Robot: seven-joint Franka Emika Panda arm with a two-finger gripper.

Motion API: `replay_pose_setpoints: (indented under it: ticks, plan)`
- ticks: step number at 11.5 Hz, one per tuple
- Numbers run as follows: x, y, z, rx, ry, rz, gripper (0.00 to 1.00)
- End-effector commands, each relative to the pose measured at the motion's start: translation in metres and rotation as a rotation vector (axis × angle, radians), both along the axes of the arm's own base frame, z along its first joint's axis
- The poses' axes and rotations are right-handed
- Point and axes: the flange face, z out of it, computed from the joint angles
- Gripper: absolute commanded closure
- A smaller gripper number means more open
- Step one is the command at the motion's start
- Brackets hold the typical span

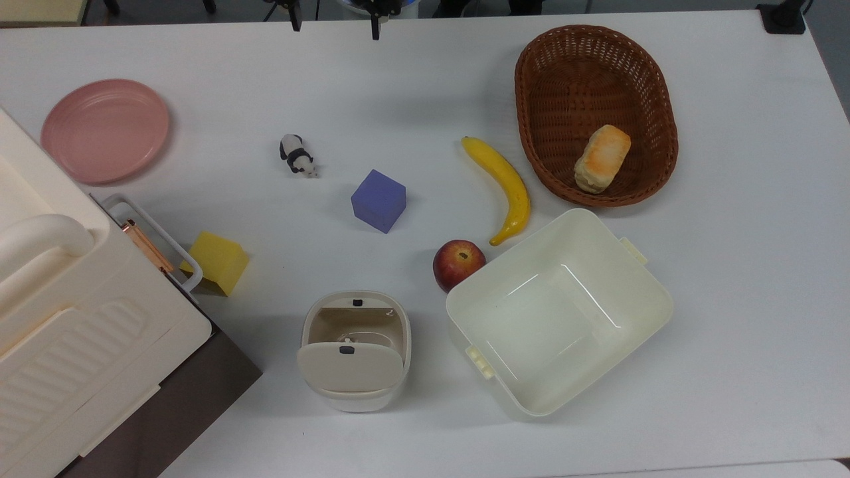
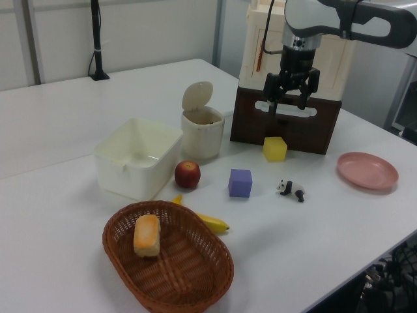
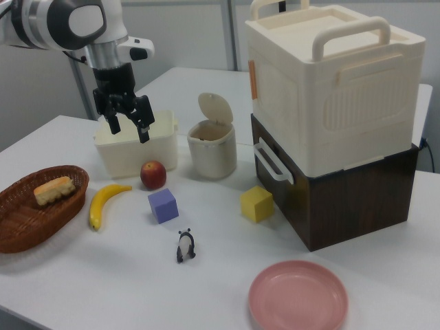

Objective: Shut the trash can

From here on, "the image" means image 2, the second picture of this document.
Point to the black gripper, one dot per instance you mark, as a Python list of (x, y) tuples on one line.
[(297, 63)]

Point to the white grey Franka robot arm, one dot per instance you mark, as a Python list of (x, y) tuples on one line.
[(329, 14)]

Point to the white square plastic container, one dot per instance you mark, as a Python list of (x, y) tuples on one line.
[(137, 163)]

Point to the dark brown wooden box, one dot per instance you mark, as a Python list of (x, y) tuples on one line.
[(293, 130)]

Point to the brown wicker basket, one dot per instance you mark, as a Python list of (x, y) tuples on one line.
[(182, 277)]

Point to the cream lidded trash can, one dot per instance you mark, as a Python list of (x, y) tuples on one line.
[(202, 137)]

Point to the pink plastic plate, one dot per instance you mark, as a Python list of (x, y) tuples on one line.
[(367, 170)]

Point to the purple foam cube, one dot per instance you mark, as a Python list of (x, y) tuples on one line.
[(240, 184)]

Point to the red apple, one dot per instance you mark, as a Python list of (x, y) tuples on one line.
[(187, 174)]

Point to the yellow foam cube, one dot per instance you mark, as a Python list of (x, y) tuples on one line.
[(274, 149)]

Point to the yellow banana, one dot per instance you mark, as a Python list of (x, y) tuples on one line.
[(215, 223)]

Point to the cream plastic cabinet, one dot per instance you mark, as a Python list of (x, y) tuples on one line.
[(332, 68)]

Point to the panda toy figure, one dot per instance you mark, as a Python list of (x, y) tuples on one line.
[(293, 189)]

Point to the toasted bread block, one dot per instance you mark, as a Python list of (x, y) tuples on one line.
[(147, 236)]

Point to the black pole stand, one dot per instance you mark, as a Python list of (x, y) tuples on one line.
[(96, 39)]

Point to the grey metal frame post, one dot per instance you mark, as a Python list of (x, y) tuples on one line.
[(32, 42), (219, 32)]

